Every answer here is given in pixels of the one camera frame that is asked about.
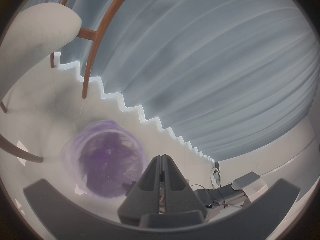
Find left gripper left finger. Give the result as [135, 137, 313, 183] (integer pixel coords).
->
[117, 155, 163, 226]

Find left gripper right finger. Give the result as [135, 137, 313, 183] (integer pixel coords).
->
[162, 155, 209, 221]

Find white trash bin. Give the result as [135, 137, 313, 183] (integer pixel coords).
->
[61, 123, 148, 200]

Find white plastic basin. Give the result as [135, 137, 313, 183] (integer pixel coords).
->
[210, 167, 223, 187]

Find blue-grey curtain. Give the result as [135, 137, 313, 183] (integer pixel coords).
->
[20, 0, 320, 162]

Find wooden chair with white cushions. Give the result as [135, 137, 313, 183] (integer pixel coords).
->
[0, 0, 140, 164]

